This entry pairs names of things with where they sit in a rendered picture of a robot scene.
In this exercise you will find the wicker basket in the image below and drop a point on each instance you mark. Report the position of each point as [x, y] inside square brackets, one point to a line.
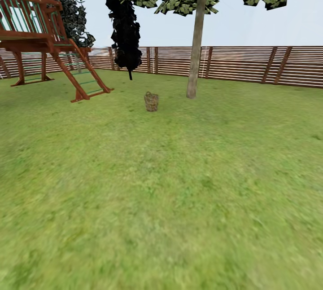
[151, 101]

